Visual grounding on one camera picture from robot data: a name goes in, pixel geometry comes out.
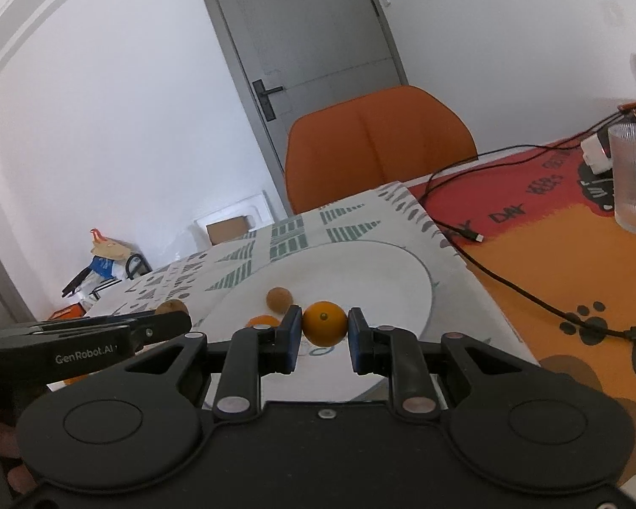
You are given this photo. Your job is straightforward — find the white plate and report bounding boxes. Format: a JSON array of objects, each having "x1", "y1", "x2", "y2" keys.
[{"x1": 198, "y1": 241, "x2": 434, "y2": 403}]

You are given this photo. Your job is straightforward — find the black door handle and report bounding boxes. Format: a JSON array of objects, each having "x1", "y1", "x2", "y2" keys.
[{"x1": 252, "y1": 79, "x2": 284, "y2": 123}]

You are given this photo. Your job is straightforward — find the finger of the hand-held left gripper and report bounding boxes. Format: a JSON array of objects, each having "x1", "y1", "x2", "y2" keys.
[
  {"x1": 29, "y1": 314, "x2": 160, "y2": 333},
  {"x1": 127, "y1": 311, "x2": 192, "y2": 353}
]

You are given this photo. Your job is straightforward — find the brown paper bag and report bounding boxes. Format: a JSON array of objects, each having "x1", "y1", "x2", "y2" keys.
[{"x1": 90, "y1": 229, "x2": 131, "y2": 260}]

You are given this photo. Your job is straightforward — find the cardboard box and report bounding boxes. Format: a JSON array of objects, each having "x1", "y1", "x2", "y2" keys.
[{"x1": 206, "y1": 215, "x2": 251, "y2": 246}]

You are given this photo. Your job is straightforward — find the orange chair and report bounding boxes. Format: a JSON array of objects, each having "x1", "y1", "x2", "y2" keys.
[{"x1": 285, "y1": 85, "x2": 479, "y2": 215}]

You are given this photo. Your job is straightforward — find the blue bag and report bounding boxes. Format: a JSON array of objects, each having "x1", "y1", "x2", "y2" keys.
[{"x1": 87, "y1": 257, "x2": 117, "y2": 279}]

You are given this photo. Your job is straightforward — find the grey door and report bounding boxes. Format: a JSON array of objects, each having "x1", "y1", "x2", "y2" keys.
[{"x1": 190, "y1": 0, "x2": 411, "y2": 207}]

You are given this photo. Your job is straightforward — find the white charger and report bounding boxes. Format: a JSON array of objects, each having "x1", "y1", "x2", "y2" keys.
[{"x1": 580, "y1": 135, "x2": 616, "y2": 176}]

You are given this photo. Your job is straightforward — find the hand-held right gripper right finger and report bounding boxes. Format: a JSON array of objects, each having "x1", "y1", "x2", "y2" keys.
[{"x1": 348, "y1": 306, "x2": 538, "y2": 421}]

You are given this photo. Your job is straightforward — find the white green patterned placemat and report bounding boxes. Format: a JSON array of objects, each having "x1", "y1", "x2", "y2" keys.
[{"x1": 87, "y1": 181, "x2": 541, "y2": 404}]

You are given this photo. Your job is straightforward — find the orange red printed tablecloth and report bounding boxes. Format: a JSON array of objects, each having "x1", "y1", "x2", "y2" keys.
[{"x1": 407, "y1": 140, "x2": 636, "y2": 504}]

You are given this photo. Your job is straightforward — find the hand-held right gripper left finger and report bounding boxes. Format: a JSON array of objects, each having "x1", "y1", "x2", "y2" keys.
[{"x1": 117, "y1": 305, "x2": 303, "y2": 421}]

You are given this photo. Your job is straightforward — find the white foam box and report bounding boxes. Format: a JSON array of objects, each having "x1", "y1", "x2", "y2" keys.
[{"x1": 193, "y1": 191, "x2": 273, "y2": 247}]

